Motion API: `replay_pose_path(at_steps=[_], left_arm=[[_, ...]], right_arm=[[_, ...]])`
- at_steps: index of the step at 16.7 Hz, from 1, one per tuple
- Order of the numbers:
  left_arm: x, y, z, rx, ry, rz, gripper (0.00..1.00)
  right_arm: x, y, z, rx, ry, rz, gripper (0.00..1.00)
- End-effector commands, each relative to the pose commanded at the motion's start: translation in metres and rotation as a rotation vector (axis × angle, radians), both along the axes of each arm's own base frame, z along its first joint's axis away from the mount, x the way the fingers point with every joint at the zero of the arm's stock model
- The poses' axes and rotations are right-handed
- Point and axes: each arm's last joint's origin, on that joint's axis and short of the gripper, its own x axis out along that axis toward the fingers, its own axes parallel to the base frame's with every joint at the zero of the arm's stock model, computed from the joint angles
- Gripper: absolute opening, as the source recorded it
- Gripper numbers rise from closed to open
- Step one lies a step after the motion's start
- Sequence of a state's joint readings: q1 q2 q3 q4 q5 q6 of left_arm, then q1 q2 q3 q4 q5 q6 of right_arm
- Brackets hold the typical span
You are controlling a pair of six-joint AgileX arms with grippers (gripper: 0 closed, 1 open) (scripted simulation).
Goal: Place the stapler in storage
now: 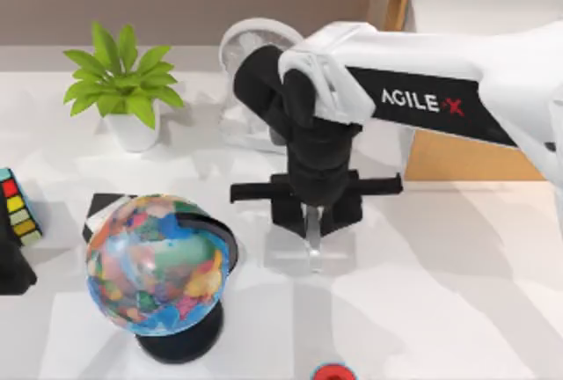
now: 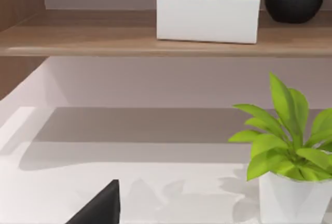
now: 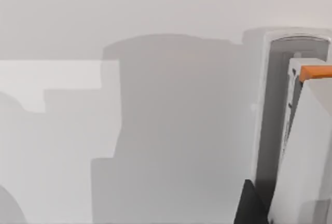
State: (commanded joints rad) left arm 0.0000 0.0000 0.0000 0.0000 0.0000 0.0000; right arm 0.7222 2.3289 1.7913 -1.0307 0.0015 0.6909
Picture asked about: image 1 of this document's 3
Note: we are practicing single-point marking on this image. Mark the colourful puzzle cube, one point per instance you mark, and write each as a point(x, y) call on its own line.
point(19, 213)

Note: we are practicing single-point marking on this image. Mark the wooden shelf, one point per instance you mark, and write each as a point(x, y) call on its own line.
point(184, 6)

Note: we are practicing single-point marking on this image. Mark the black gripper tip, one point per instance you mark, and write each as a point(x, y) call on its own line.
point(13, 268)

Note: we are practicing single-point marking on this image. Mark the green plant in white pot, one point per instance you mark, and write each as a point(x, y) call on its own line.
point(121, 76)

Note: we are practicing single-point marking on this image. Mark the white desk fan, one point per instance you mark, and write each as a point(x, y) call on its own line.
point(246, 43)

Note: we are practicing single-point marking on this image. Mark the colourful globe on black base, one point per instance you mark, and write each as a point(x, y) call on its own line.
point(154, 261)

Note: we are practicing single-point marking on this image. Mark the black and white box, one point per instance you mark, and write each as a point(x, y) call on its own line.
point(100, 209)

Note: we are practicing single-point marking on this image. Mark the clear plastic stand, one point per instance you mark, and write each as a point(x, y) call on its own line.
point(314, 239)

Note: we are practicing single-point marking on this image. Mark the white slab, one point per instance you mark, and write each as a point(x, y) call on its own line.
point(475, 6)

